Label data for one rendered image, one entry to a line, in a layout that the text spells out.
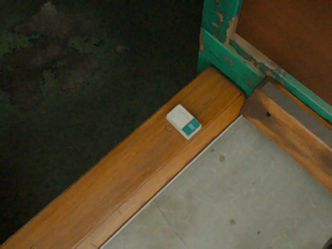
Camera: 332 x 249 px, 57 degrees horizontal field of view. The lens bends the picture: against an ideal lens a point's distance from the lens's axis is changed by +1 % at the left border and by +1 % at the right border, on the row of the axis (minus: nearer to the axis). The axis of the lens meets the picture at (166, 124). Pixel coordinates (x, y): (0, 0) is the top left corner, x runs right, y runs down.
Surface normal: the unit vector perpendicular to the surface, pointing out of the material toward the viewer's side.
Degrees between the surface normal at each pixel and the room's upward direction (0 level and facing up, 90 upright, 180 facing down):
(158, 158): 0
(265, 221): 0
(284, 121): 67
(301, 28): 90
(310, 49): 90
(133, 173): 0
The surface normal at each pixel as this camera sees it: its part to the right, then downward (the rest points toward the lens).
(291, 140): -0.69, 0.46
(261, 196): -0.05, -0.36
